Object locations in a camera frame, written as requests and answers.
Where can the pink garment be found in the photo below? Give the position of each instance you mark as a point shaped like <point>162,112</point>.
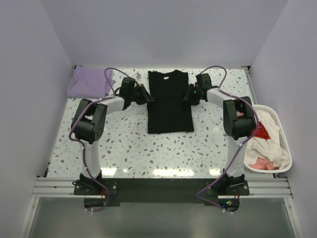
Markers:
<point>263,164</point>

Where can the white red print t shirt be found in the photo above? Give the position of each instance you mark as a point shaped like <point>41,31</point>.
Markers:
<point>266,143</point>

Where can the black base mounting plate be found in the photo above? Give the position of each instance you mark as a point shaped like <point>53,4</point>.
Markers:
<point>115,191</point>

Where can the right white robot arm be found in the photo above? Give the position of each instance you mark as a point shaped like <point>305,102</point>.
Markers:
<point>240,123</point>

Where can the aluminium frame rail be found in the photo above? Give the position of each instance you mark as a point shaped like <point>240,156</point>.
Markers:
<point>258,187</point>

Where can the folded purple t shirt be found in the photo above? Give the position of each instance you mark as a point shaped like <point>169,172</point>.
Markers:
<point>89,82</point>

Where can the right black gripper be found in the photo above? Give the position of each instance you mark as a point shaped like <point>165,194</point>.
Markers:
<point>188,97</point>

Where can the black t shirt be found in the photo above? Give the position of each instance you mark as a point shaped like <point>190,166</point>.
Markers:
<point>168,113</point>

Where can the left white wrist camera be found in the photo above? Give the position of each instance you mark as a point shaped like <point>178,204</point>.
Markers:
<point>137,75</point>

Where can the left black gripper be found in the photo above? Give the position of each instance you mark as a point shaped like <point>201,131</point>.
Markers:
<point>145,94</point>

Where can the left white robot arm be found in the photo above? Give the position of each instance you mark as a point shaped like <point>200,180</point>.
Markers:
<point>89,123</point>

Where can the white laundry basket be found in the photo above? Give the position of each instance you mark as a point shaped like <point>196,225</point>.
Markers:
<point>283,141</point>

